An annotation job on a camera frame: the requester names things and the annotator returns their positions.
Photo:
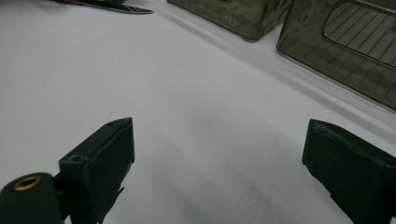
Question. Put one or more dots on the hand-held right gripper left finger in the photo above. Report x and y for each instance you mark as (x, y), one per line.
(96, 161)

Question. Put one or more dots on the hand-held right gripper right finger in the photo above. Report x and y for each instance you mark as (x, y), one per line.
(351, 174)

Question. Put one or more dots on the smoky transparent plastic bin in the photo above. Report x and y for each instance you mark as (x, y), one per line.
(233, 18)
(311, 46)

